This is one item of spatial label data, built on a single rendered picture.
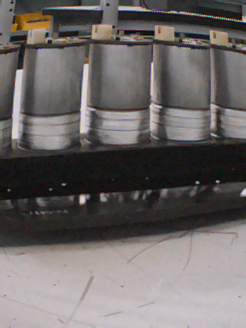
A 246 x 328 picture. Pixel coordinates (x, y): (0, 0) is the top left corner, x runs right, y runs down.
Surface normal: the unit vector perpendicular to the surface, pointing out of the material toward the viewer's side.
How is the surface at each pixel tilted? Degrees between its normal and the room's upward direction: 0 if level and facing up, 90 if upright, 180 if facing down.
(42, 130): 90
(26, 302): 0
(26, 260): 0
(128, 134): 90
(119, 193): 0
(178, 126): 90
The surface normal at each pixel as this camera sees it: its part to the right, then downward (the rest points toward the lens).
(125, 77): 0.22, 0.25
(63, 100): 0.47, 0.24
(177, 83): -0.21, 0.23
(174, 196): 0.04, -0.97
